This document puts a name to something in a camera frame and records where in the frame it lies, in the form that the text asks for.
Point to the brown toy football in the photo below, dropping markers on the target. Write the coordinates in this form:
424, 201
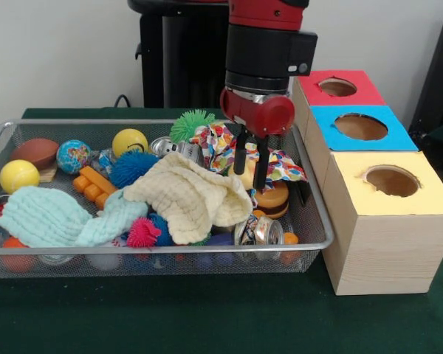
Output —
35, 151

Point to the green fuzzy toy with eyes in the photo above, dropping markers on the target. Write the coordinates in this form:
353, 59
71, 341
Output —
186, 125

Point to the wooden box with three holes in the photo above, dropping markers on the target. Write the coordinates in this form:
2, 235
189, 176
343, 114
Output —
391, 250

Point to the cream waffle cloth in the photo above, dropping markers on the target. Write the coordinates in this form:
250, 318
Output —
192, 191

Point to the blue globe print ball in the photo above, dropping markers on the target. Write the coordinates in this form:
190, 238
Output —
74, 156

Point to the black chair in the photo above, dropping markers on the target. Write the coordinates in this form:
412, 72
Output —
439, 73

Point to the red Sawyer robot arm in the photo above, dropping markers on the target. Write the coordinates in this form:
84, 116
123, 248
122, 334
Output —
262, 48

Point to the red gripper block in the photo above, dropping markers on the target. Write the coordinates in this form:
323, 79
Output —
273, 116

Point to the silver toy robot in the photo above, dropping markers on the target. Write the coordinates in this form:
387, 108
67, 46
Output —
184, 149

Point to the mint green cloth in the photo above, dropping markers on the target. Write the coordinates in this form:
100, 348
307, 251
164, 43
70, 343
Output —
44, 217

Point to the orange plastic grid tray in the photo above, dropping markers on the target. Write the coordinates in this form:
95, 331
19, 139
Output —
92, 184

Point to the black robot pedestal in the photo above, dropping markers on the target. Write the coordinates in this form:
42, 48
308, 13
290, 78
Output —
184, 55

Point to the yellow ball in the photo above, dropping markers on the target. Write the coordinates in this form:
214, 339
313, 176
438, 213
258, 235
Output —
19, 177
127, 140

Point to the white multicolour dotted cloth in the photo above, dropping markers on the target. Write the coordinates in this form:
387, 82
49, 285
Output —
214, 144
284, 167

